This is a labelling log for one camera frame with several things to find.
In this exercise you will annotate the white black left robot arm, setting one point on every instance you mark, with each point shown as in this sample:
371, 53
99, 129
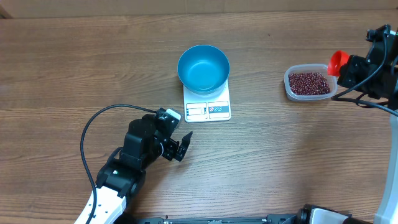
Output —
124, 172

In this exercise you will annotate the blue bowl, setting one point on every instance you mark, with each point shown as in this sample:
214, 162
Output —
203, 69

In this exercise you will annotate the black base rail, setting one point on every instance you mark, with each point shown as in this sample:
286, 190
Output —
309, 214

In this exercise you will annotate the clear plastic bean container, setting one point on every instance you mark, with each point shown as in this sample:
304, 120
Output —
315, 67

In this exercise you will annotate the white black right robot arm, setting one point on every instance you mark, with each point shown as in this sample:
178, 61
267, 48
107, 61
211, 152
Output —
387, 209

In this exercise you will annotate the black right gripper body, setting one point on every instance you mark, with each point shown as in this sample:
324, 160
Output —
353, 74

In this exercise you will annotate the white digital kitchen scale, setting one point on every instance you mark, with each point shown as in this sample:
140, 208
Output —
212, 107

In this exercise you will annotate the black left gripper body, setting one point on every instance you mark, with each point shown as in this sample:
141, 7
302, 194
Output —
169, 149

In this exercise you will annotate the orange plastic measuring scoop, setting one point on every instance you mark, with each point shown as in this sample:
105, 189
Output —
338, 59

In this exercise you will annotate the red adzuki beans in container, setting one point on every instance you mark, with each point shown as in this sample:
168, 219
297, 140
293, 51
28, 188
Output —
310, 83

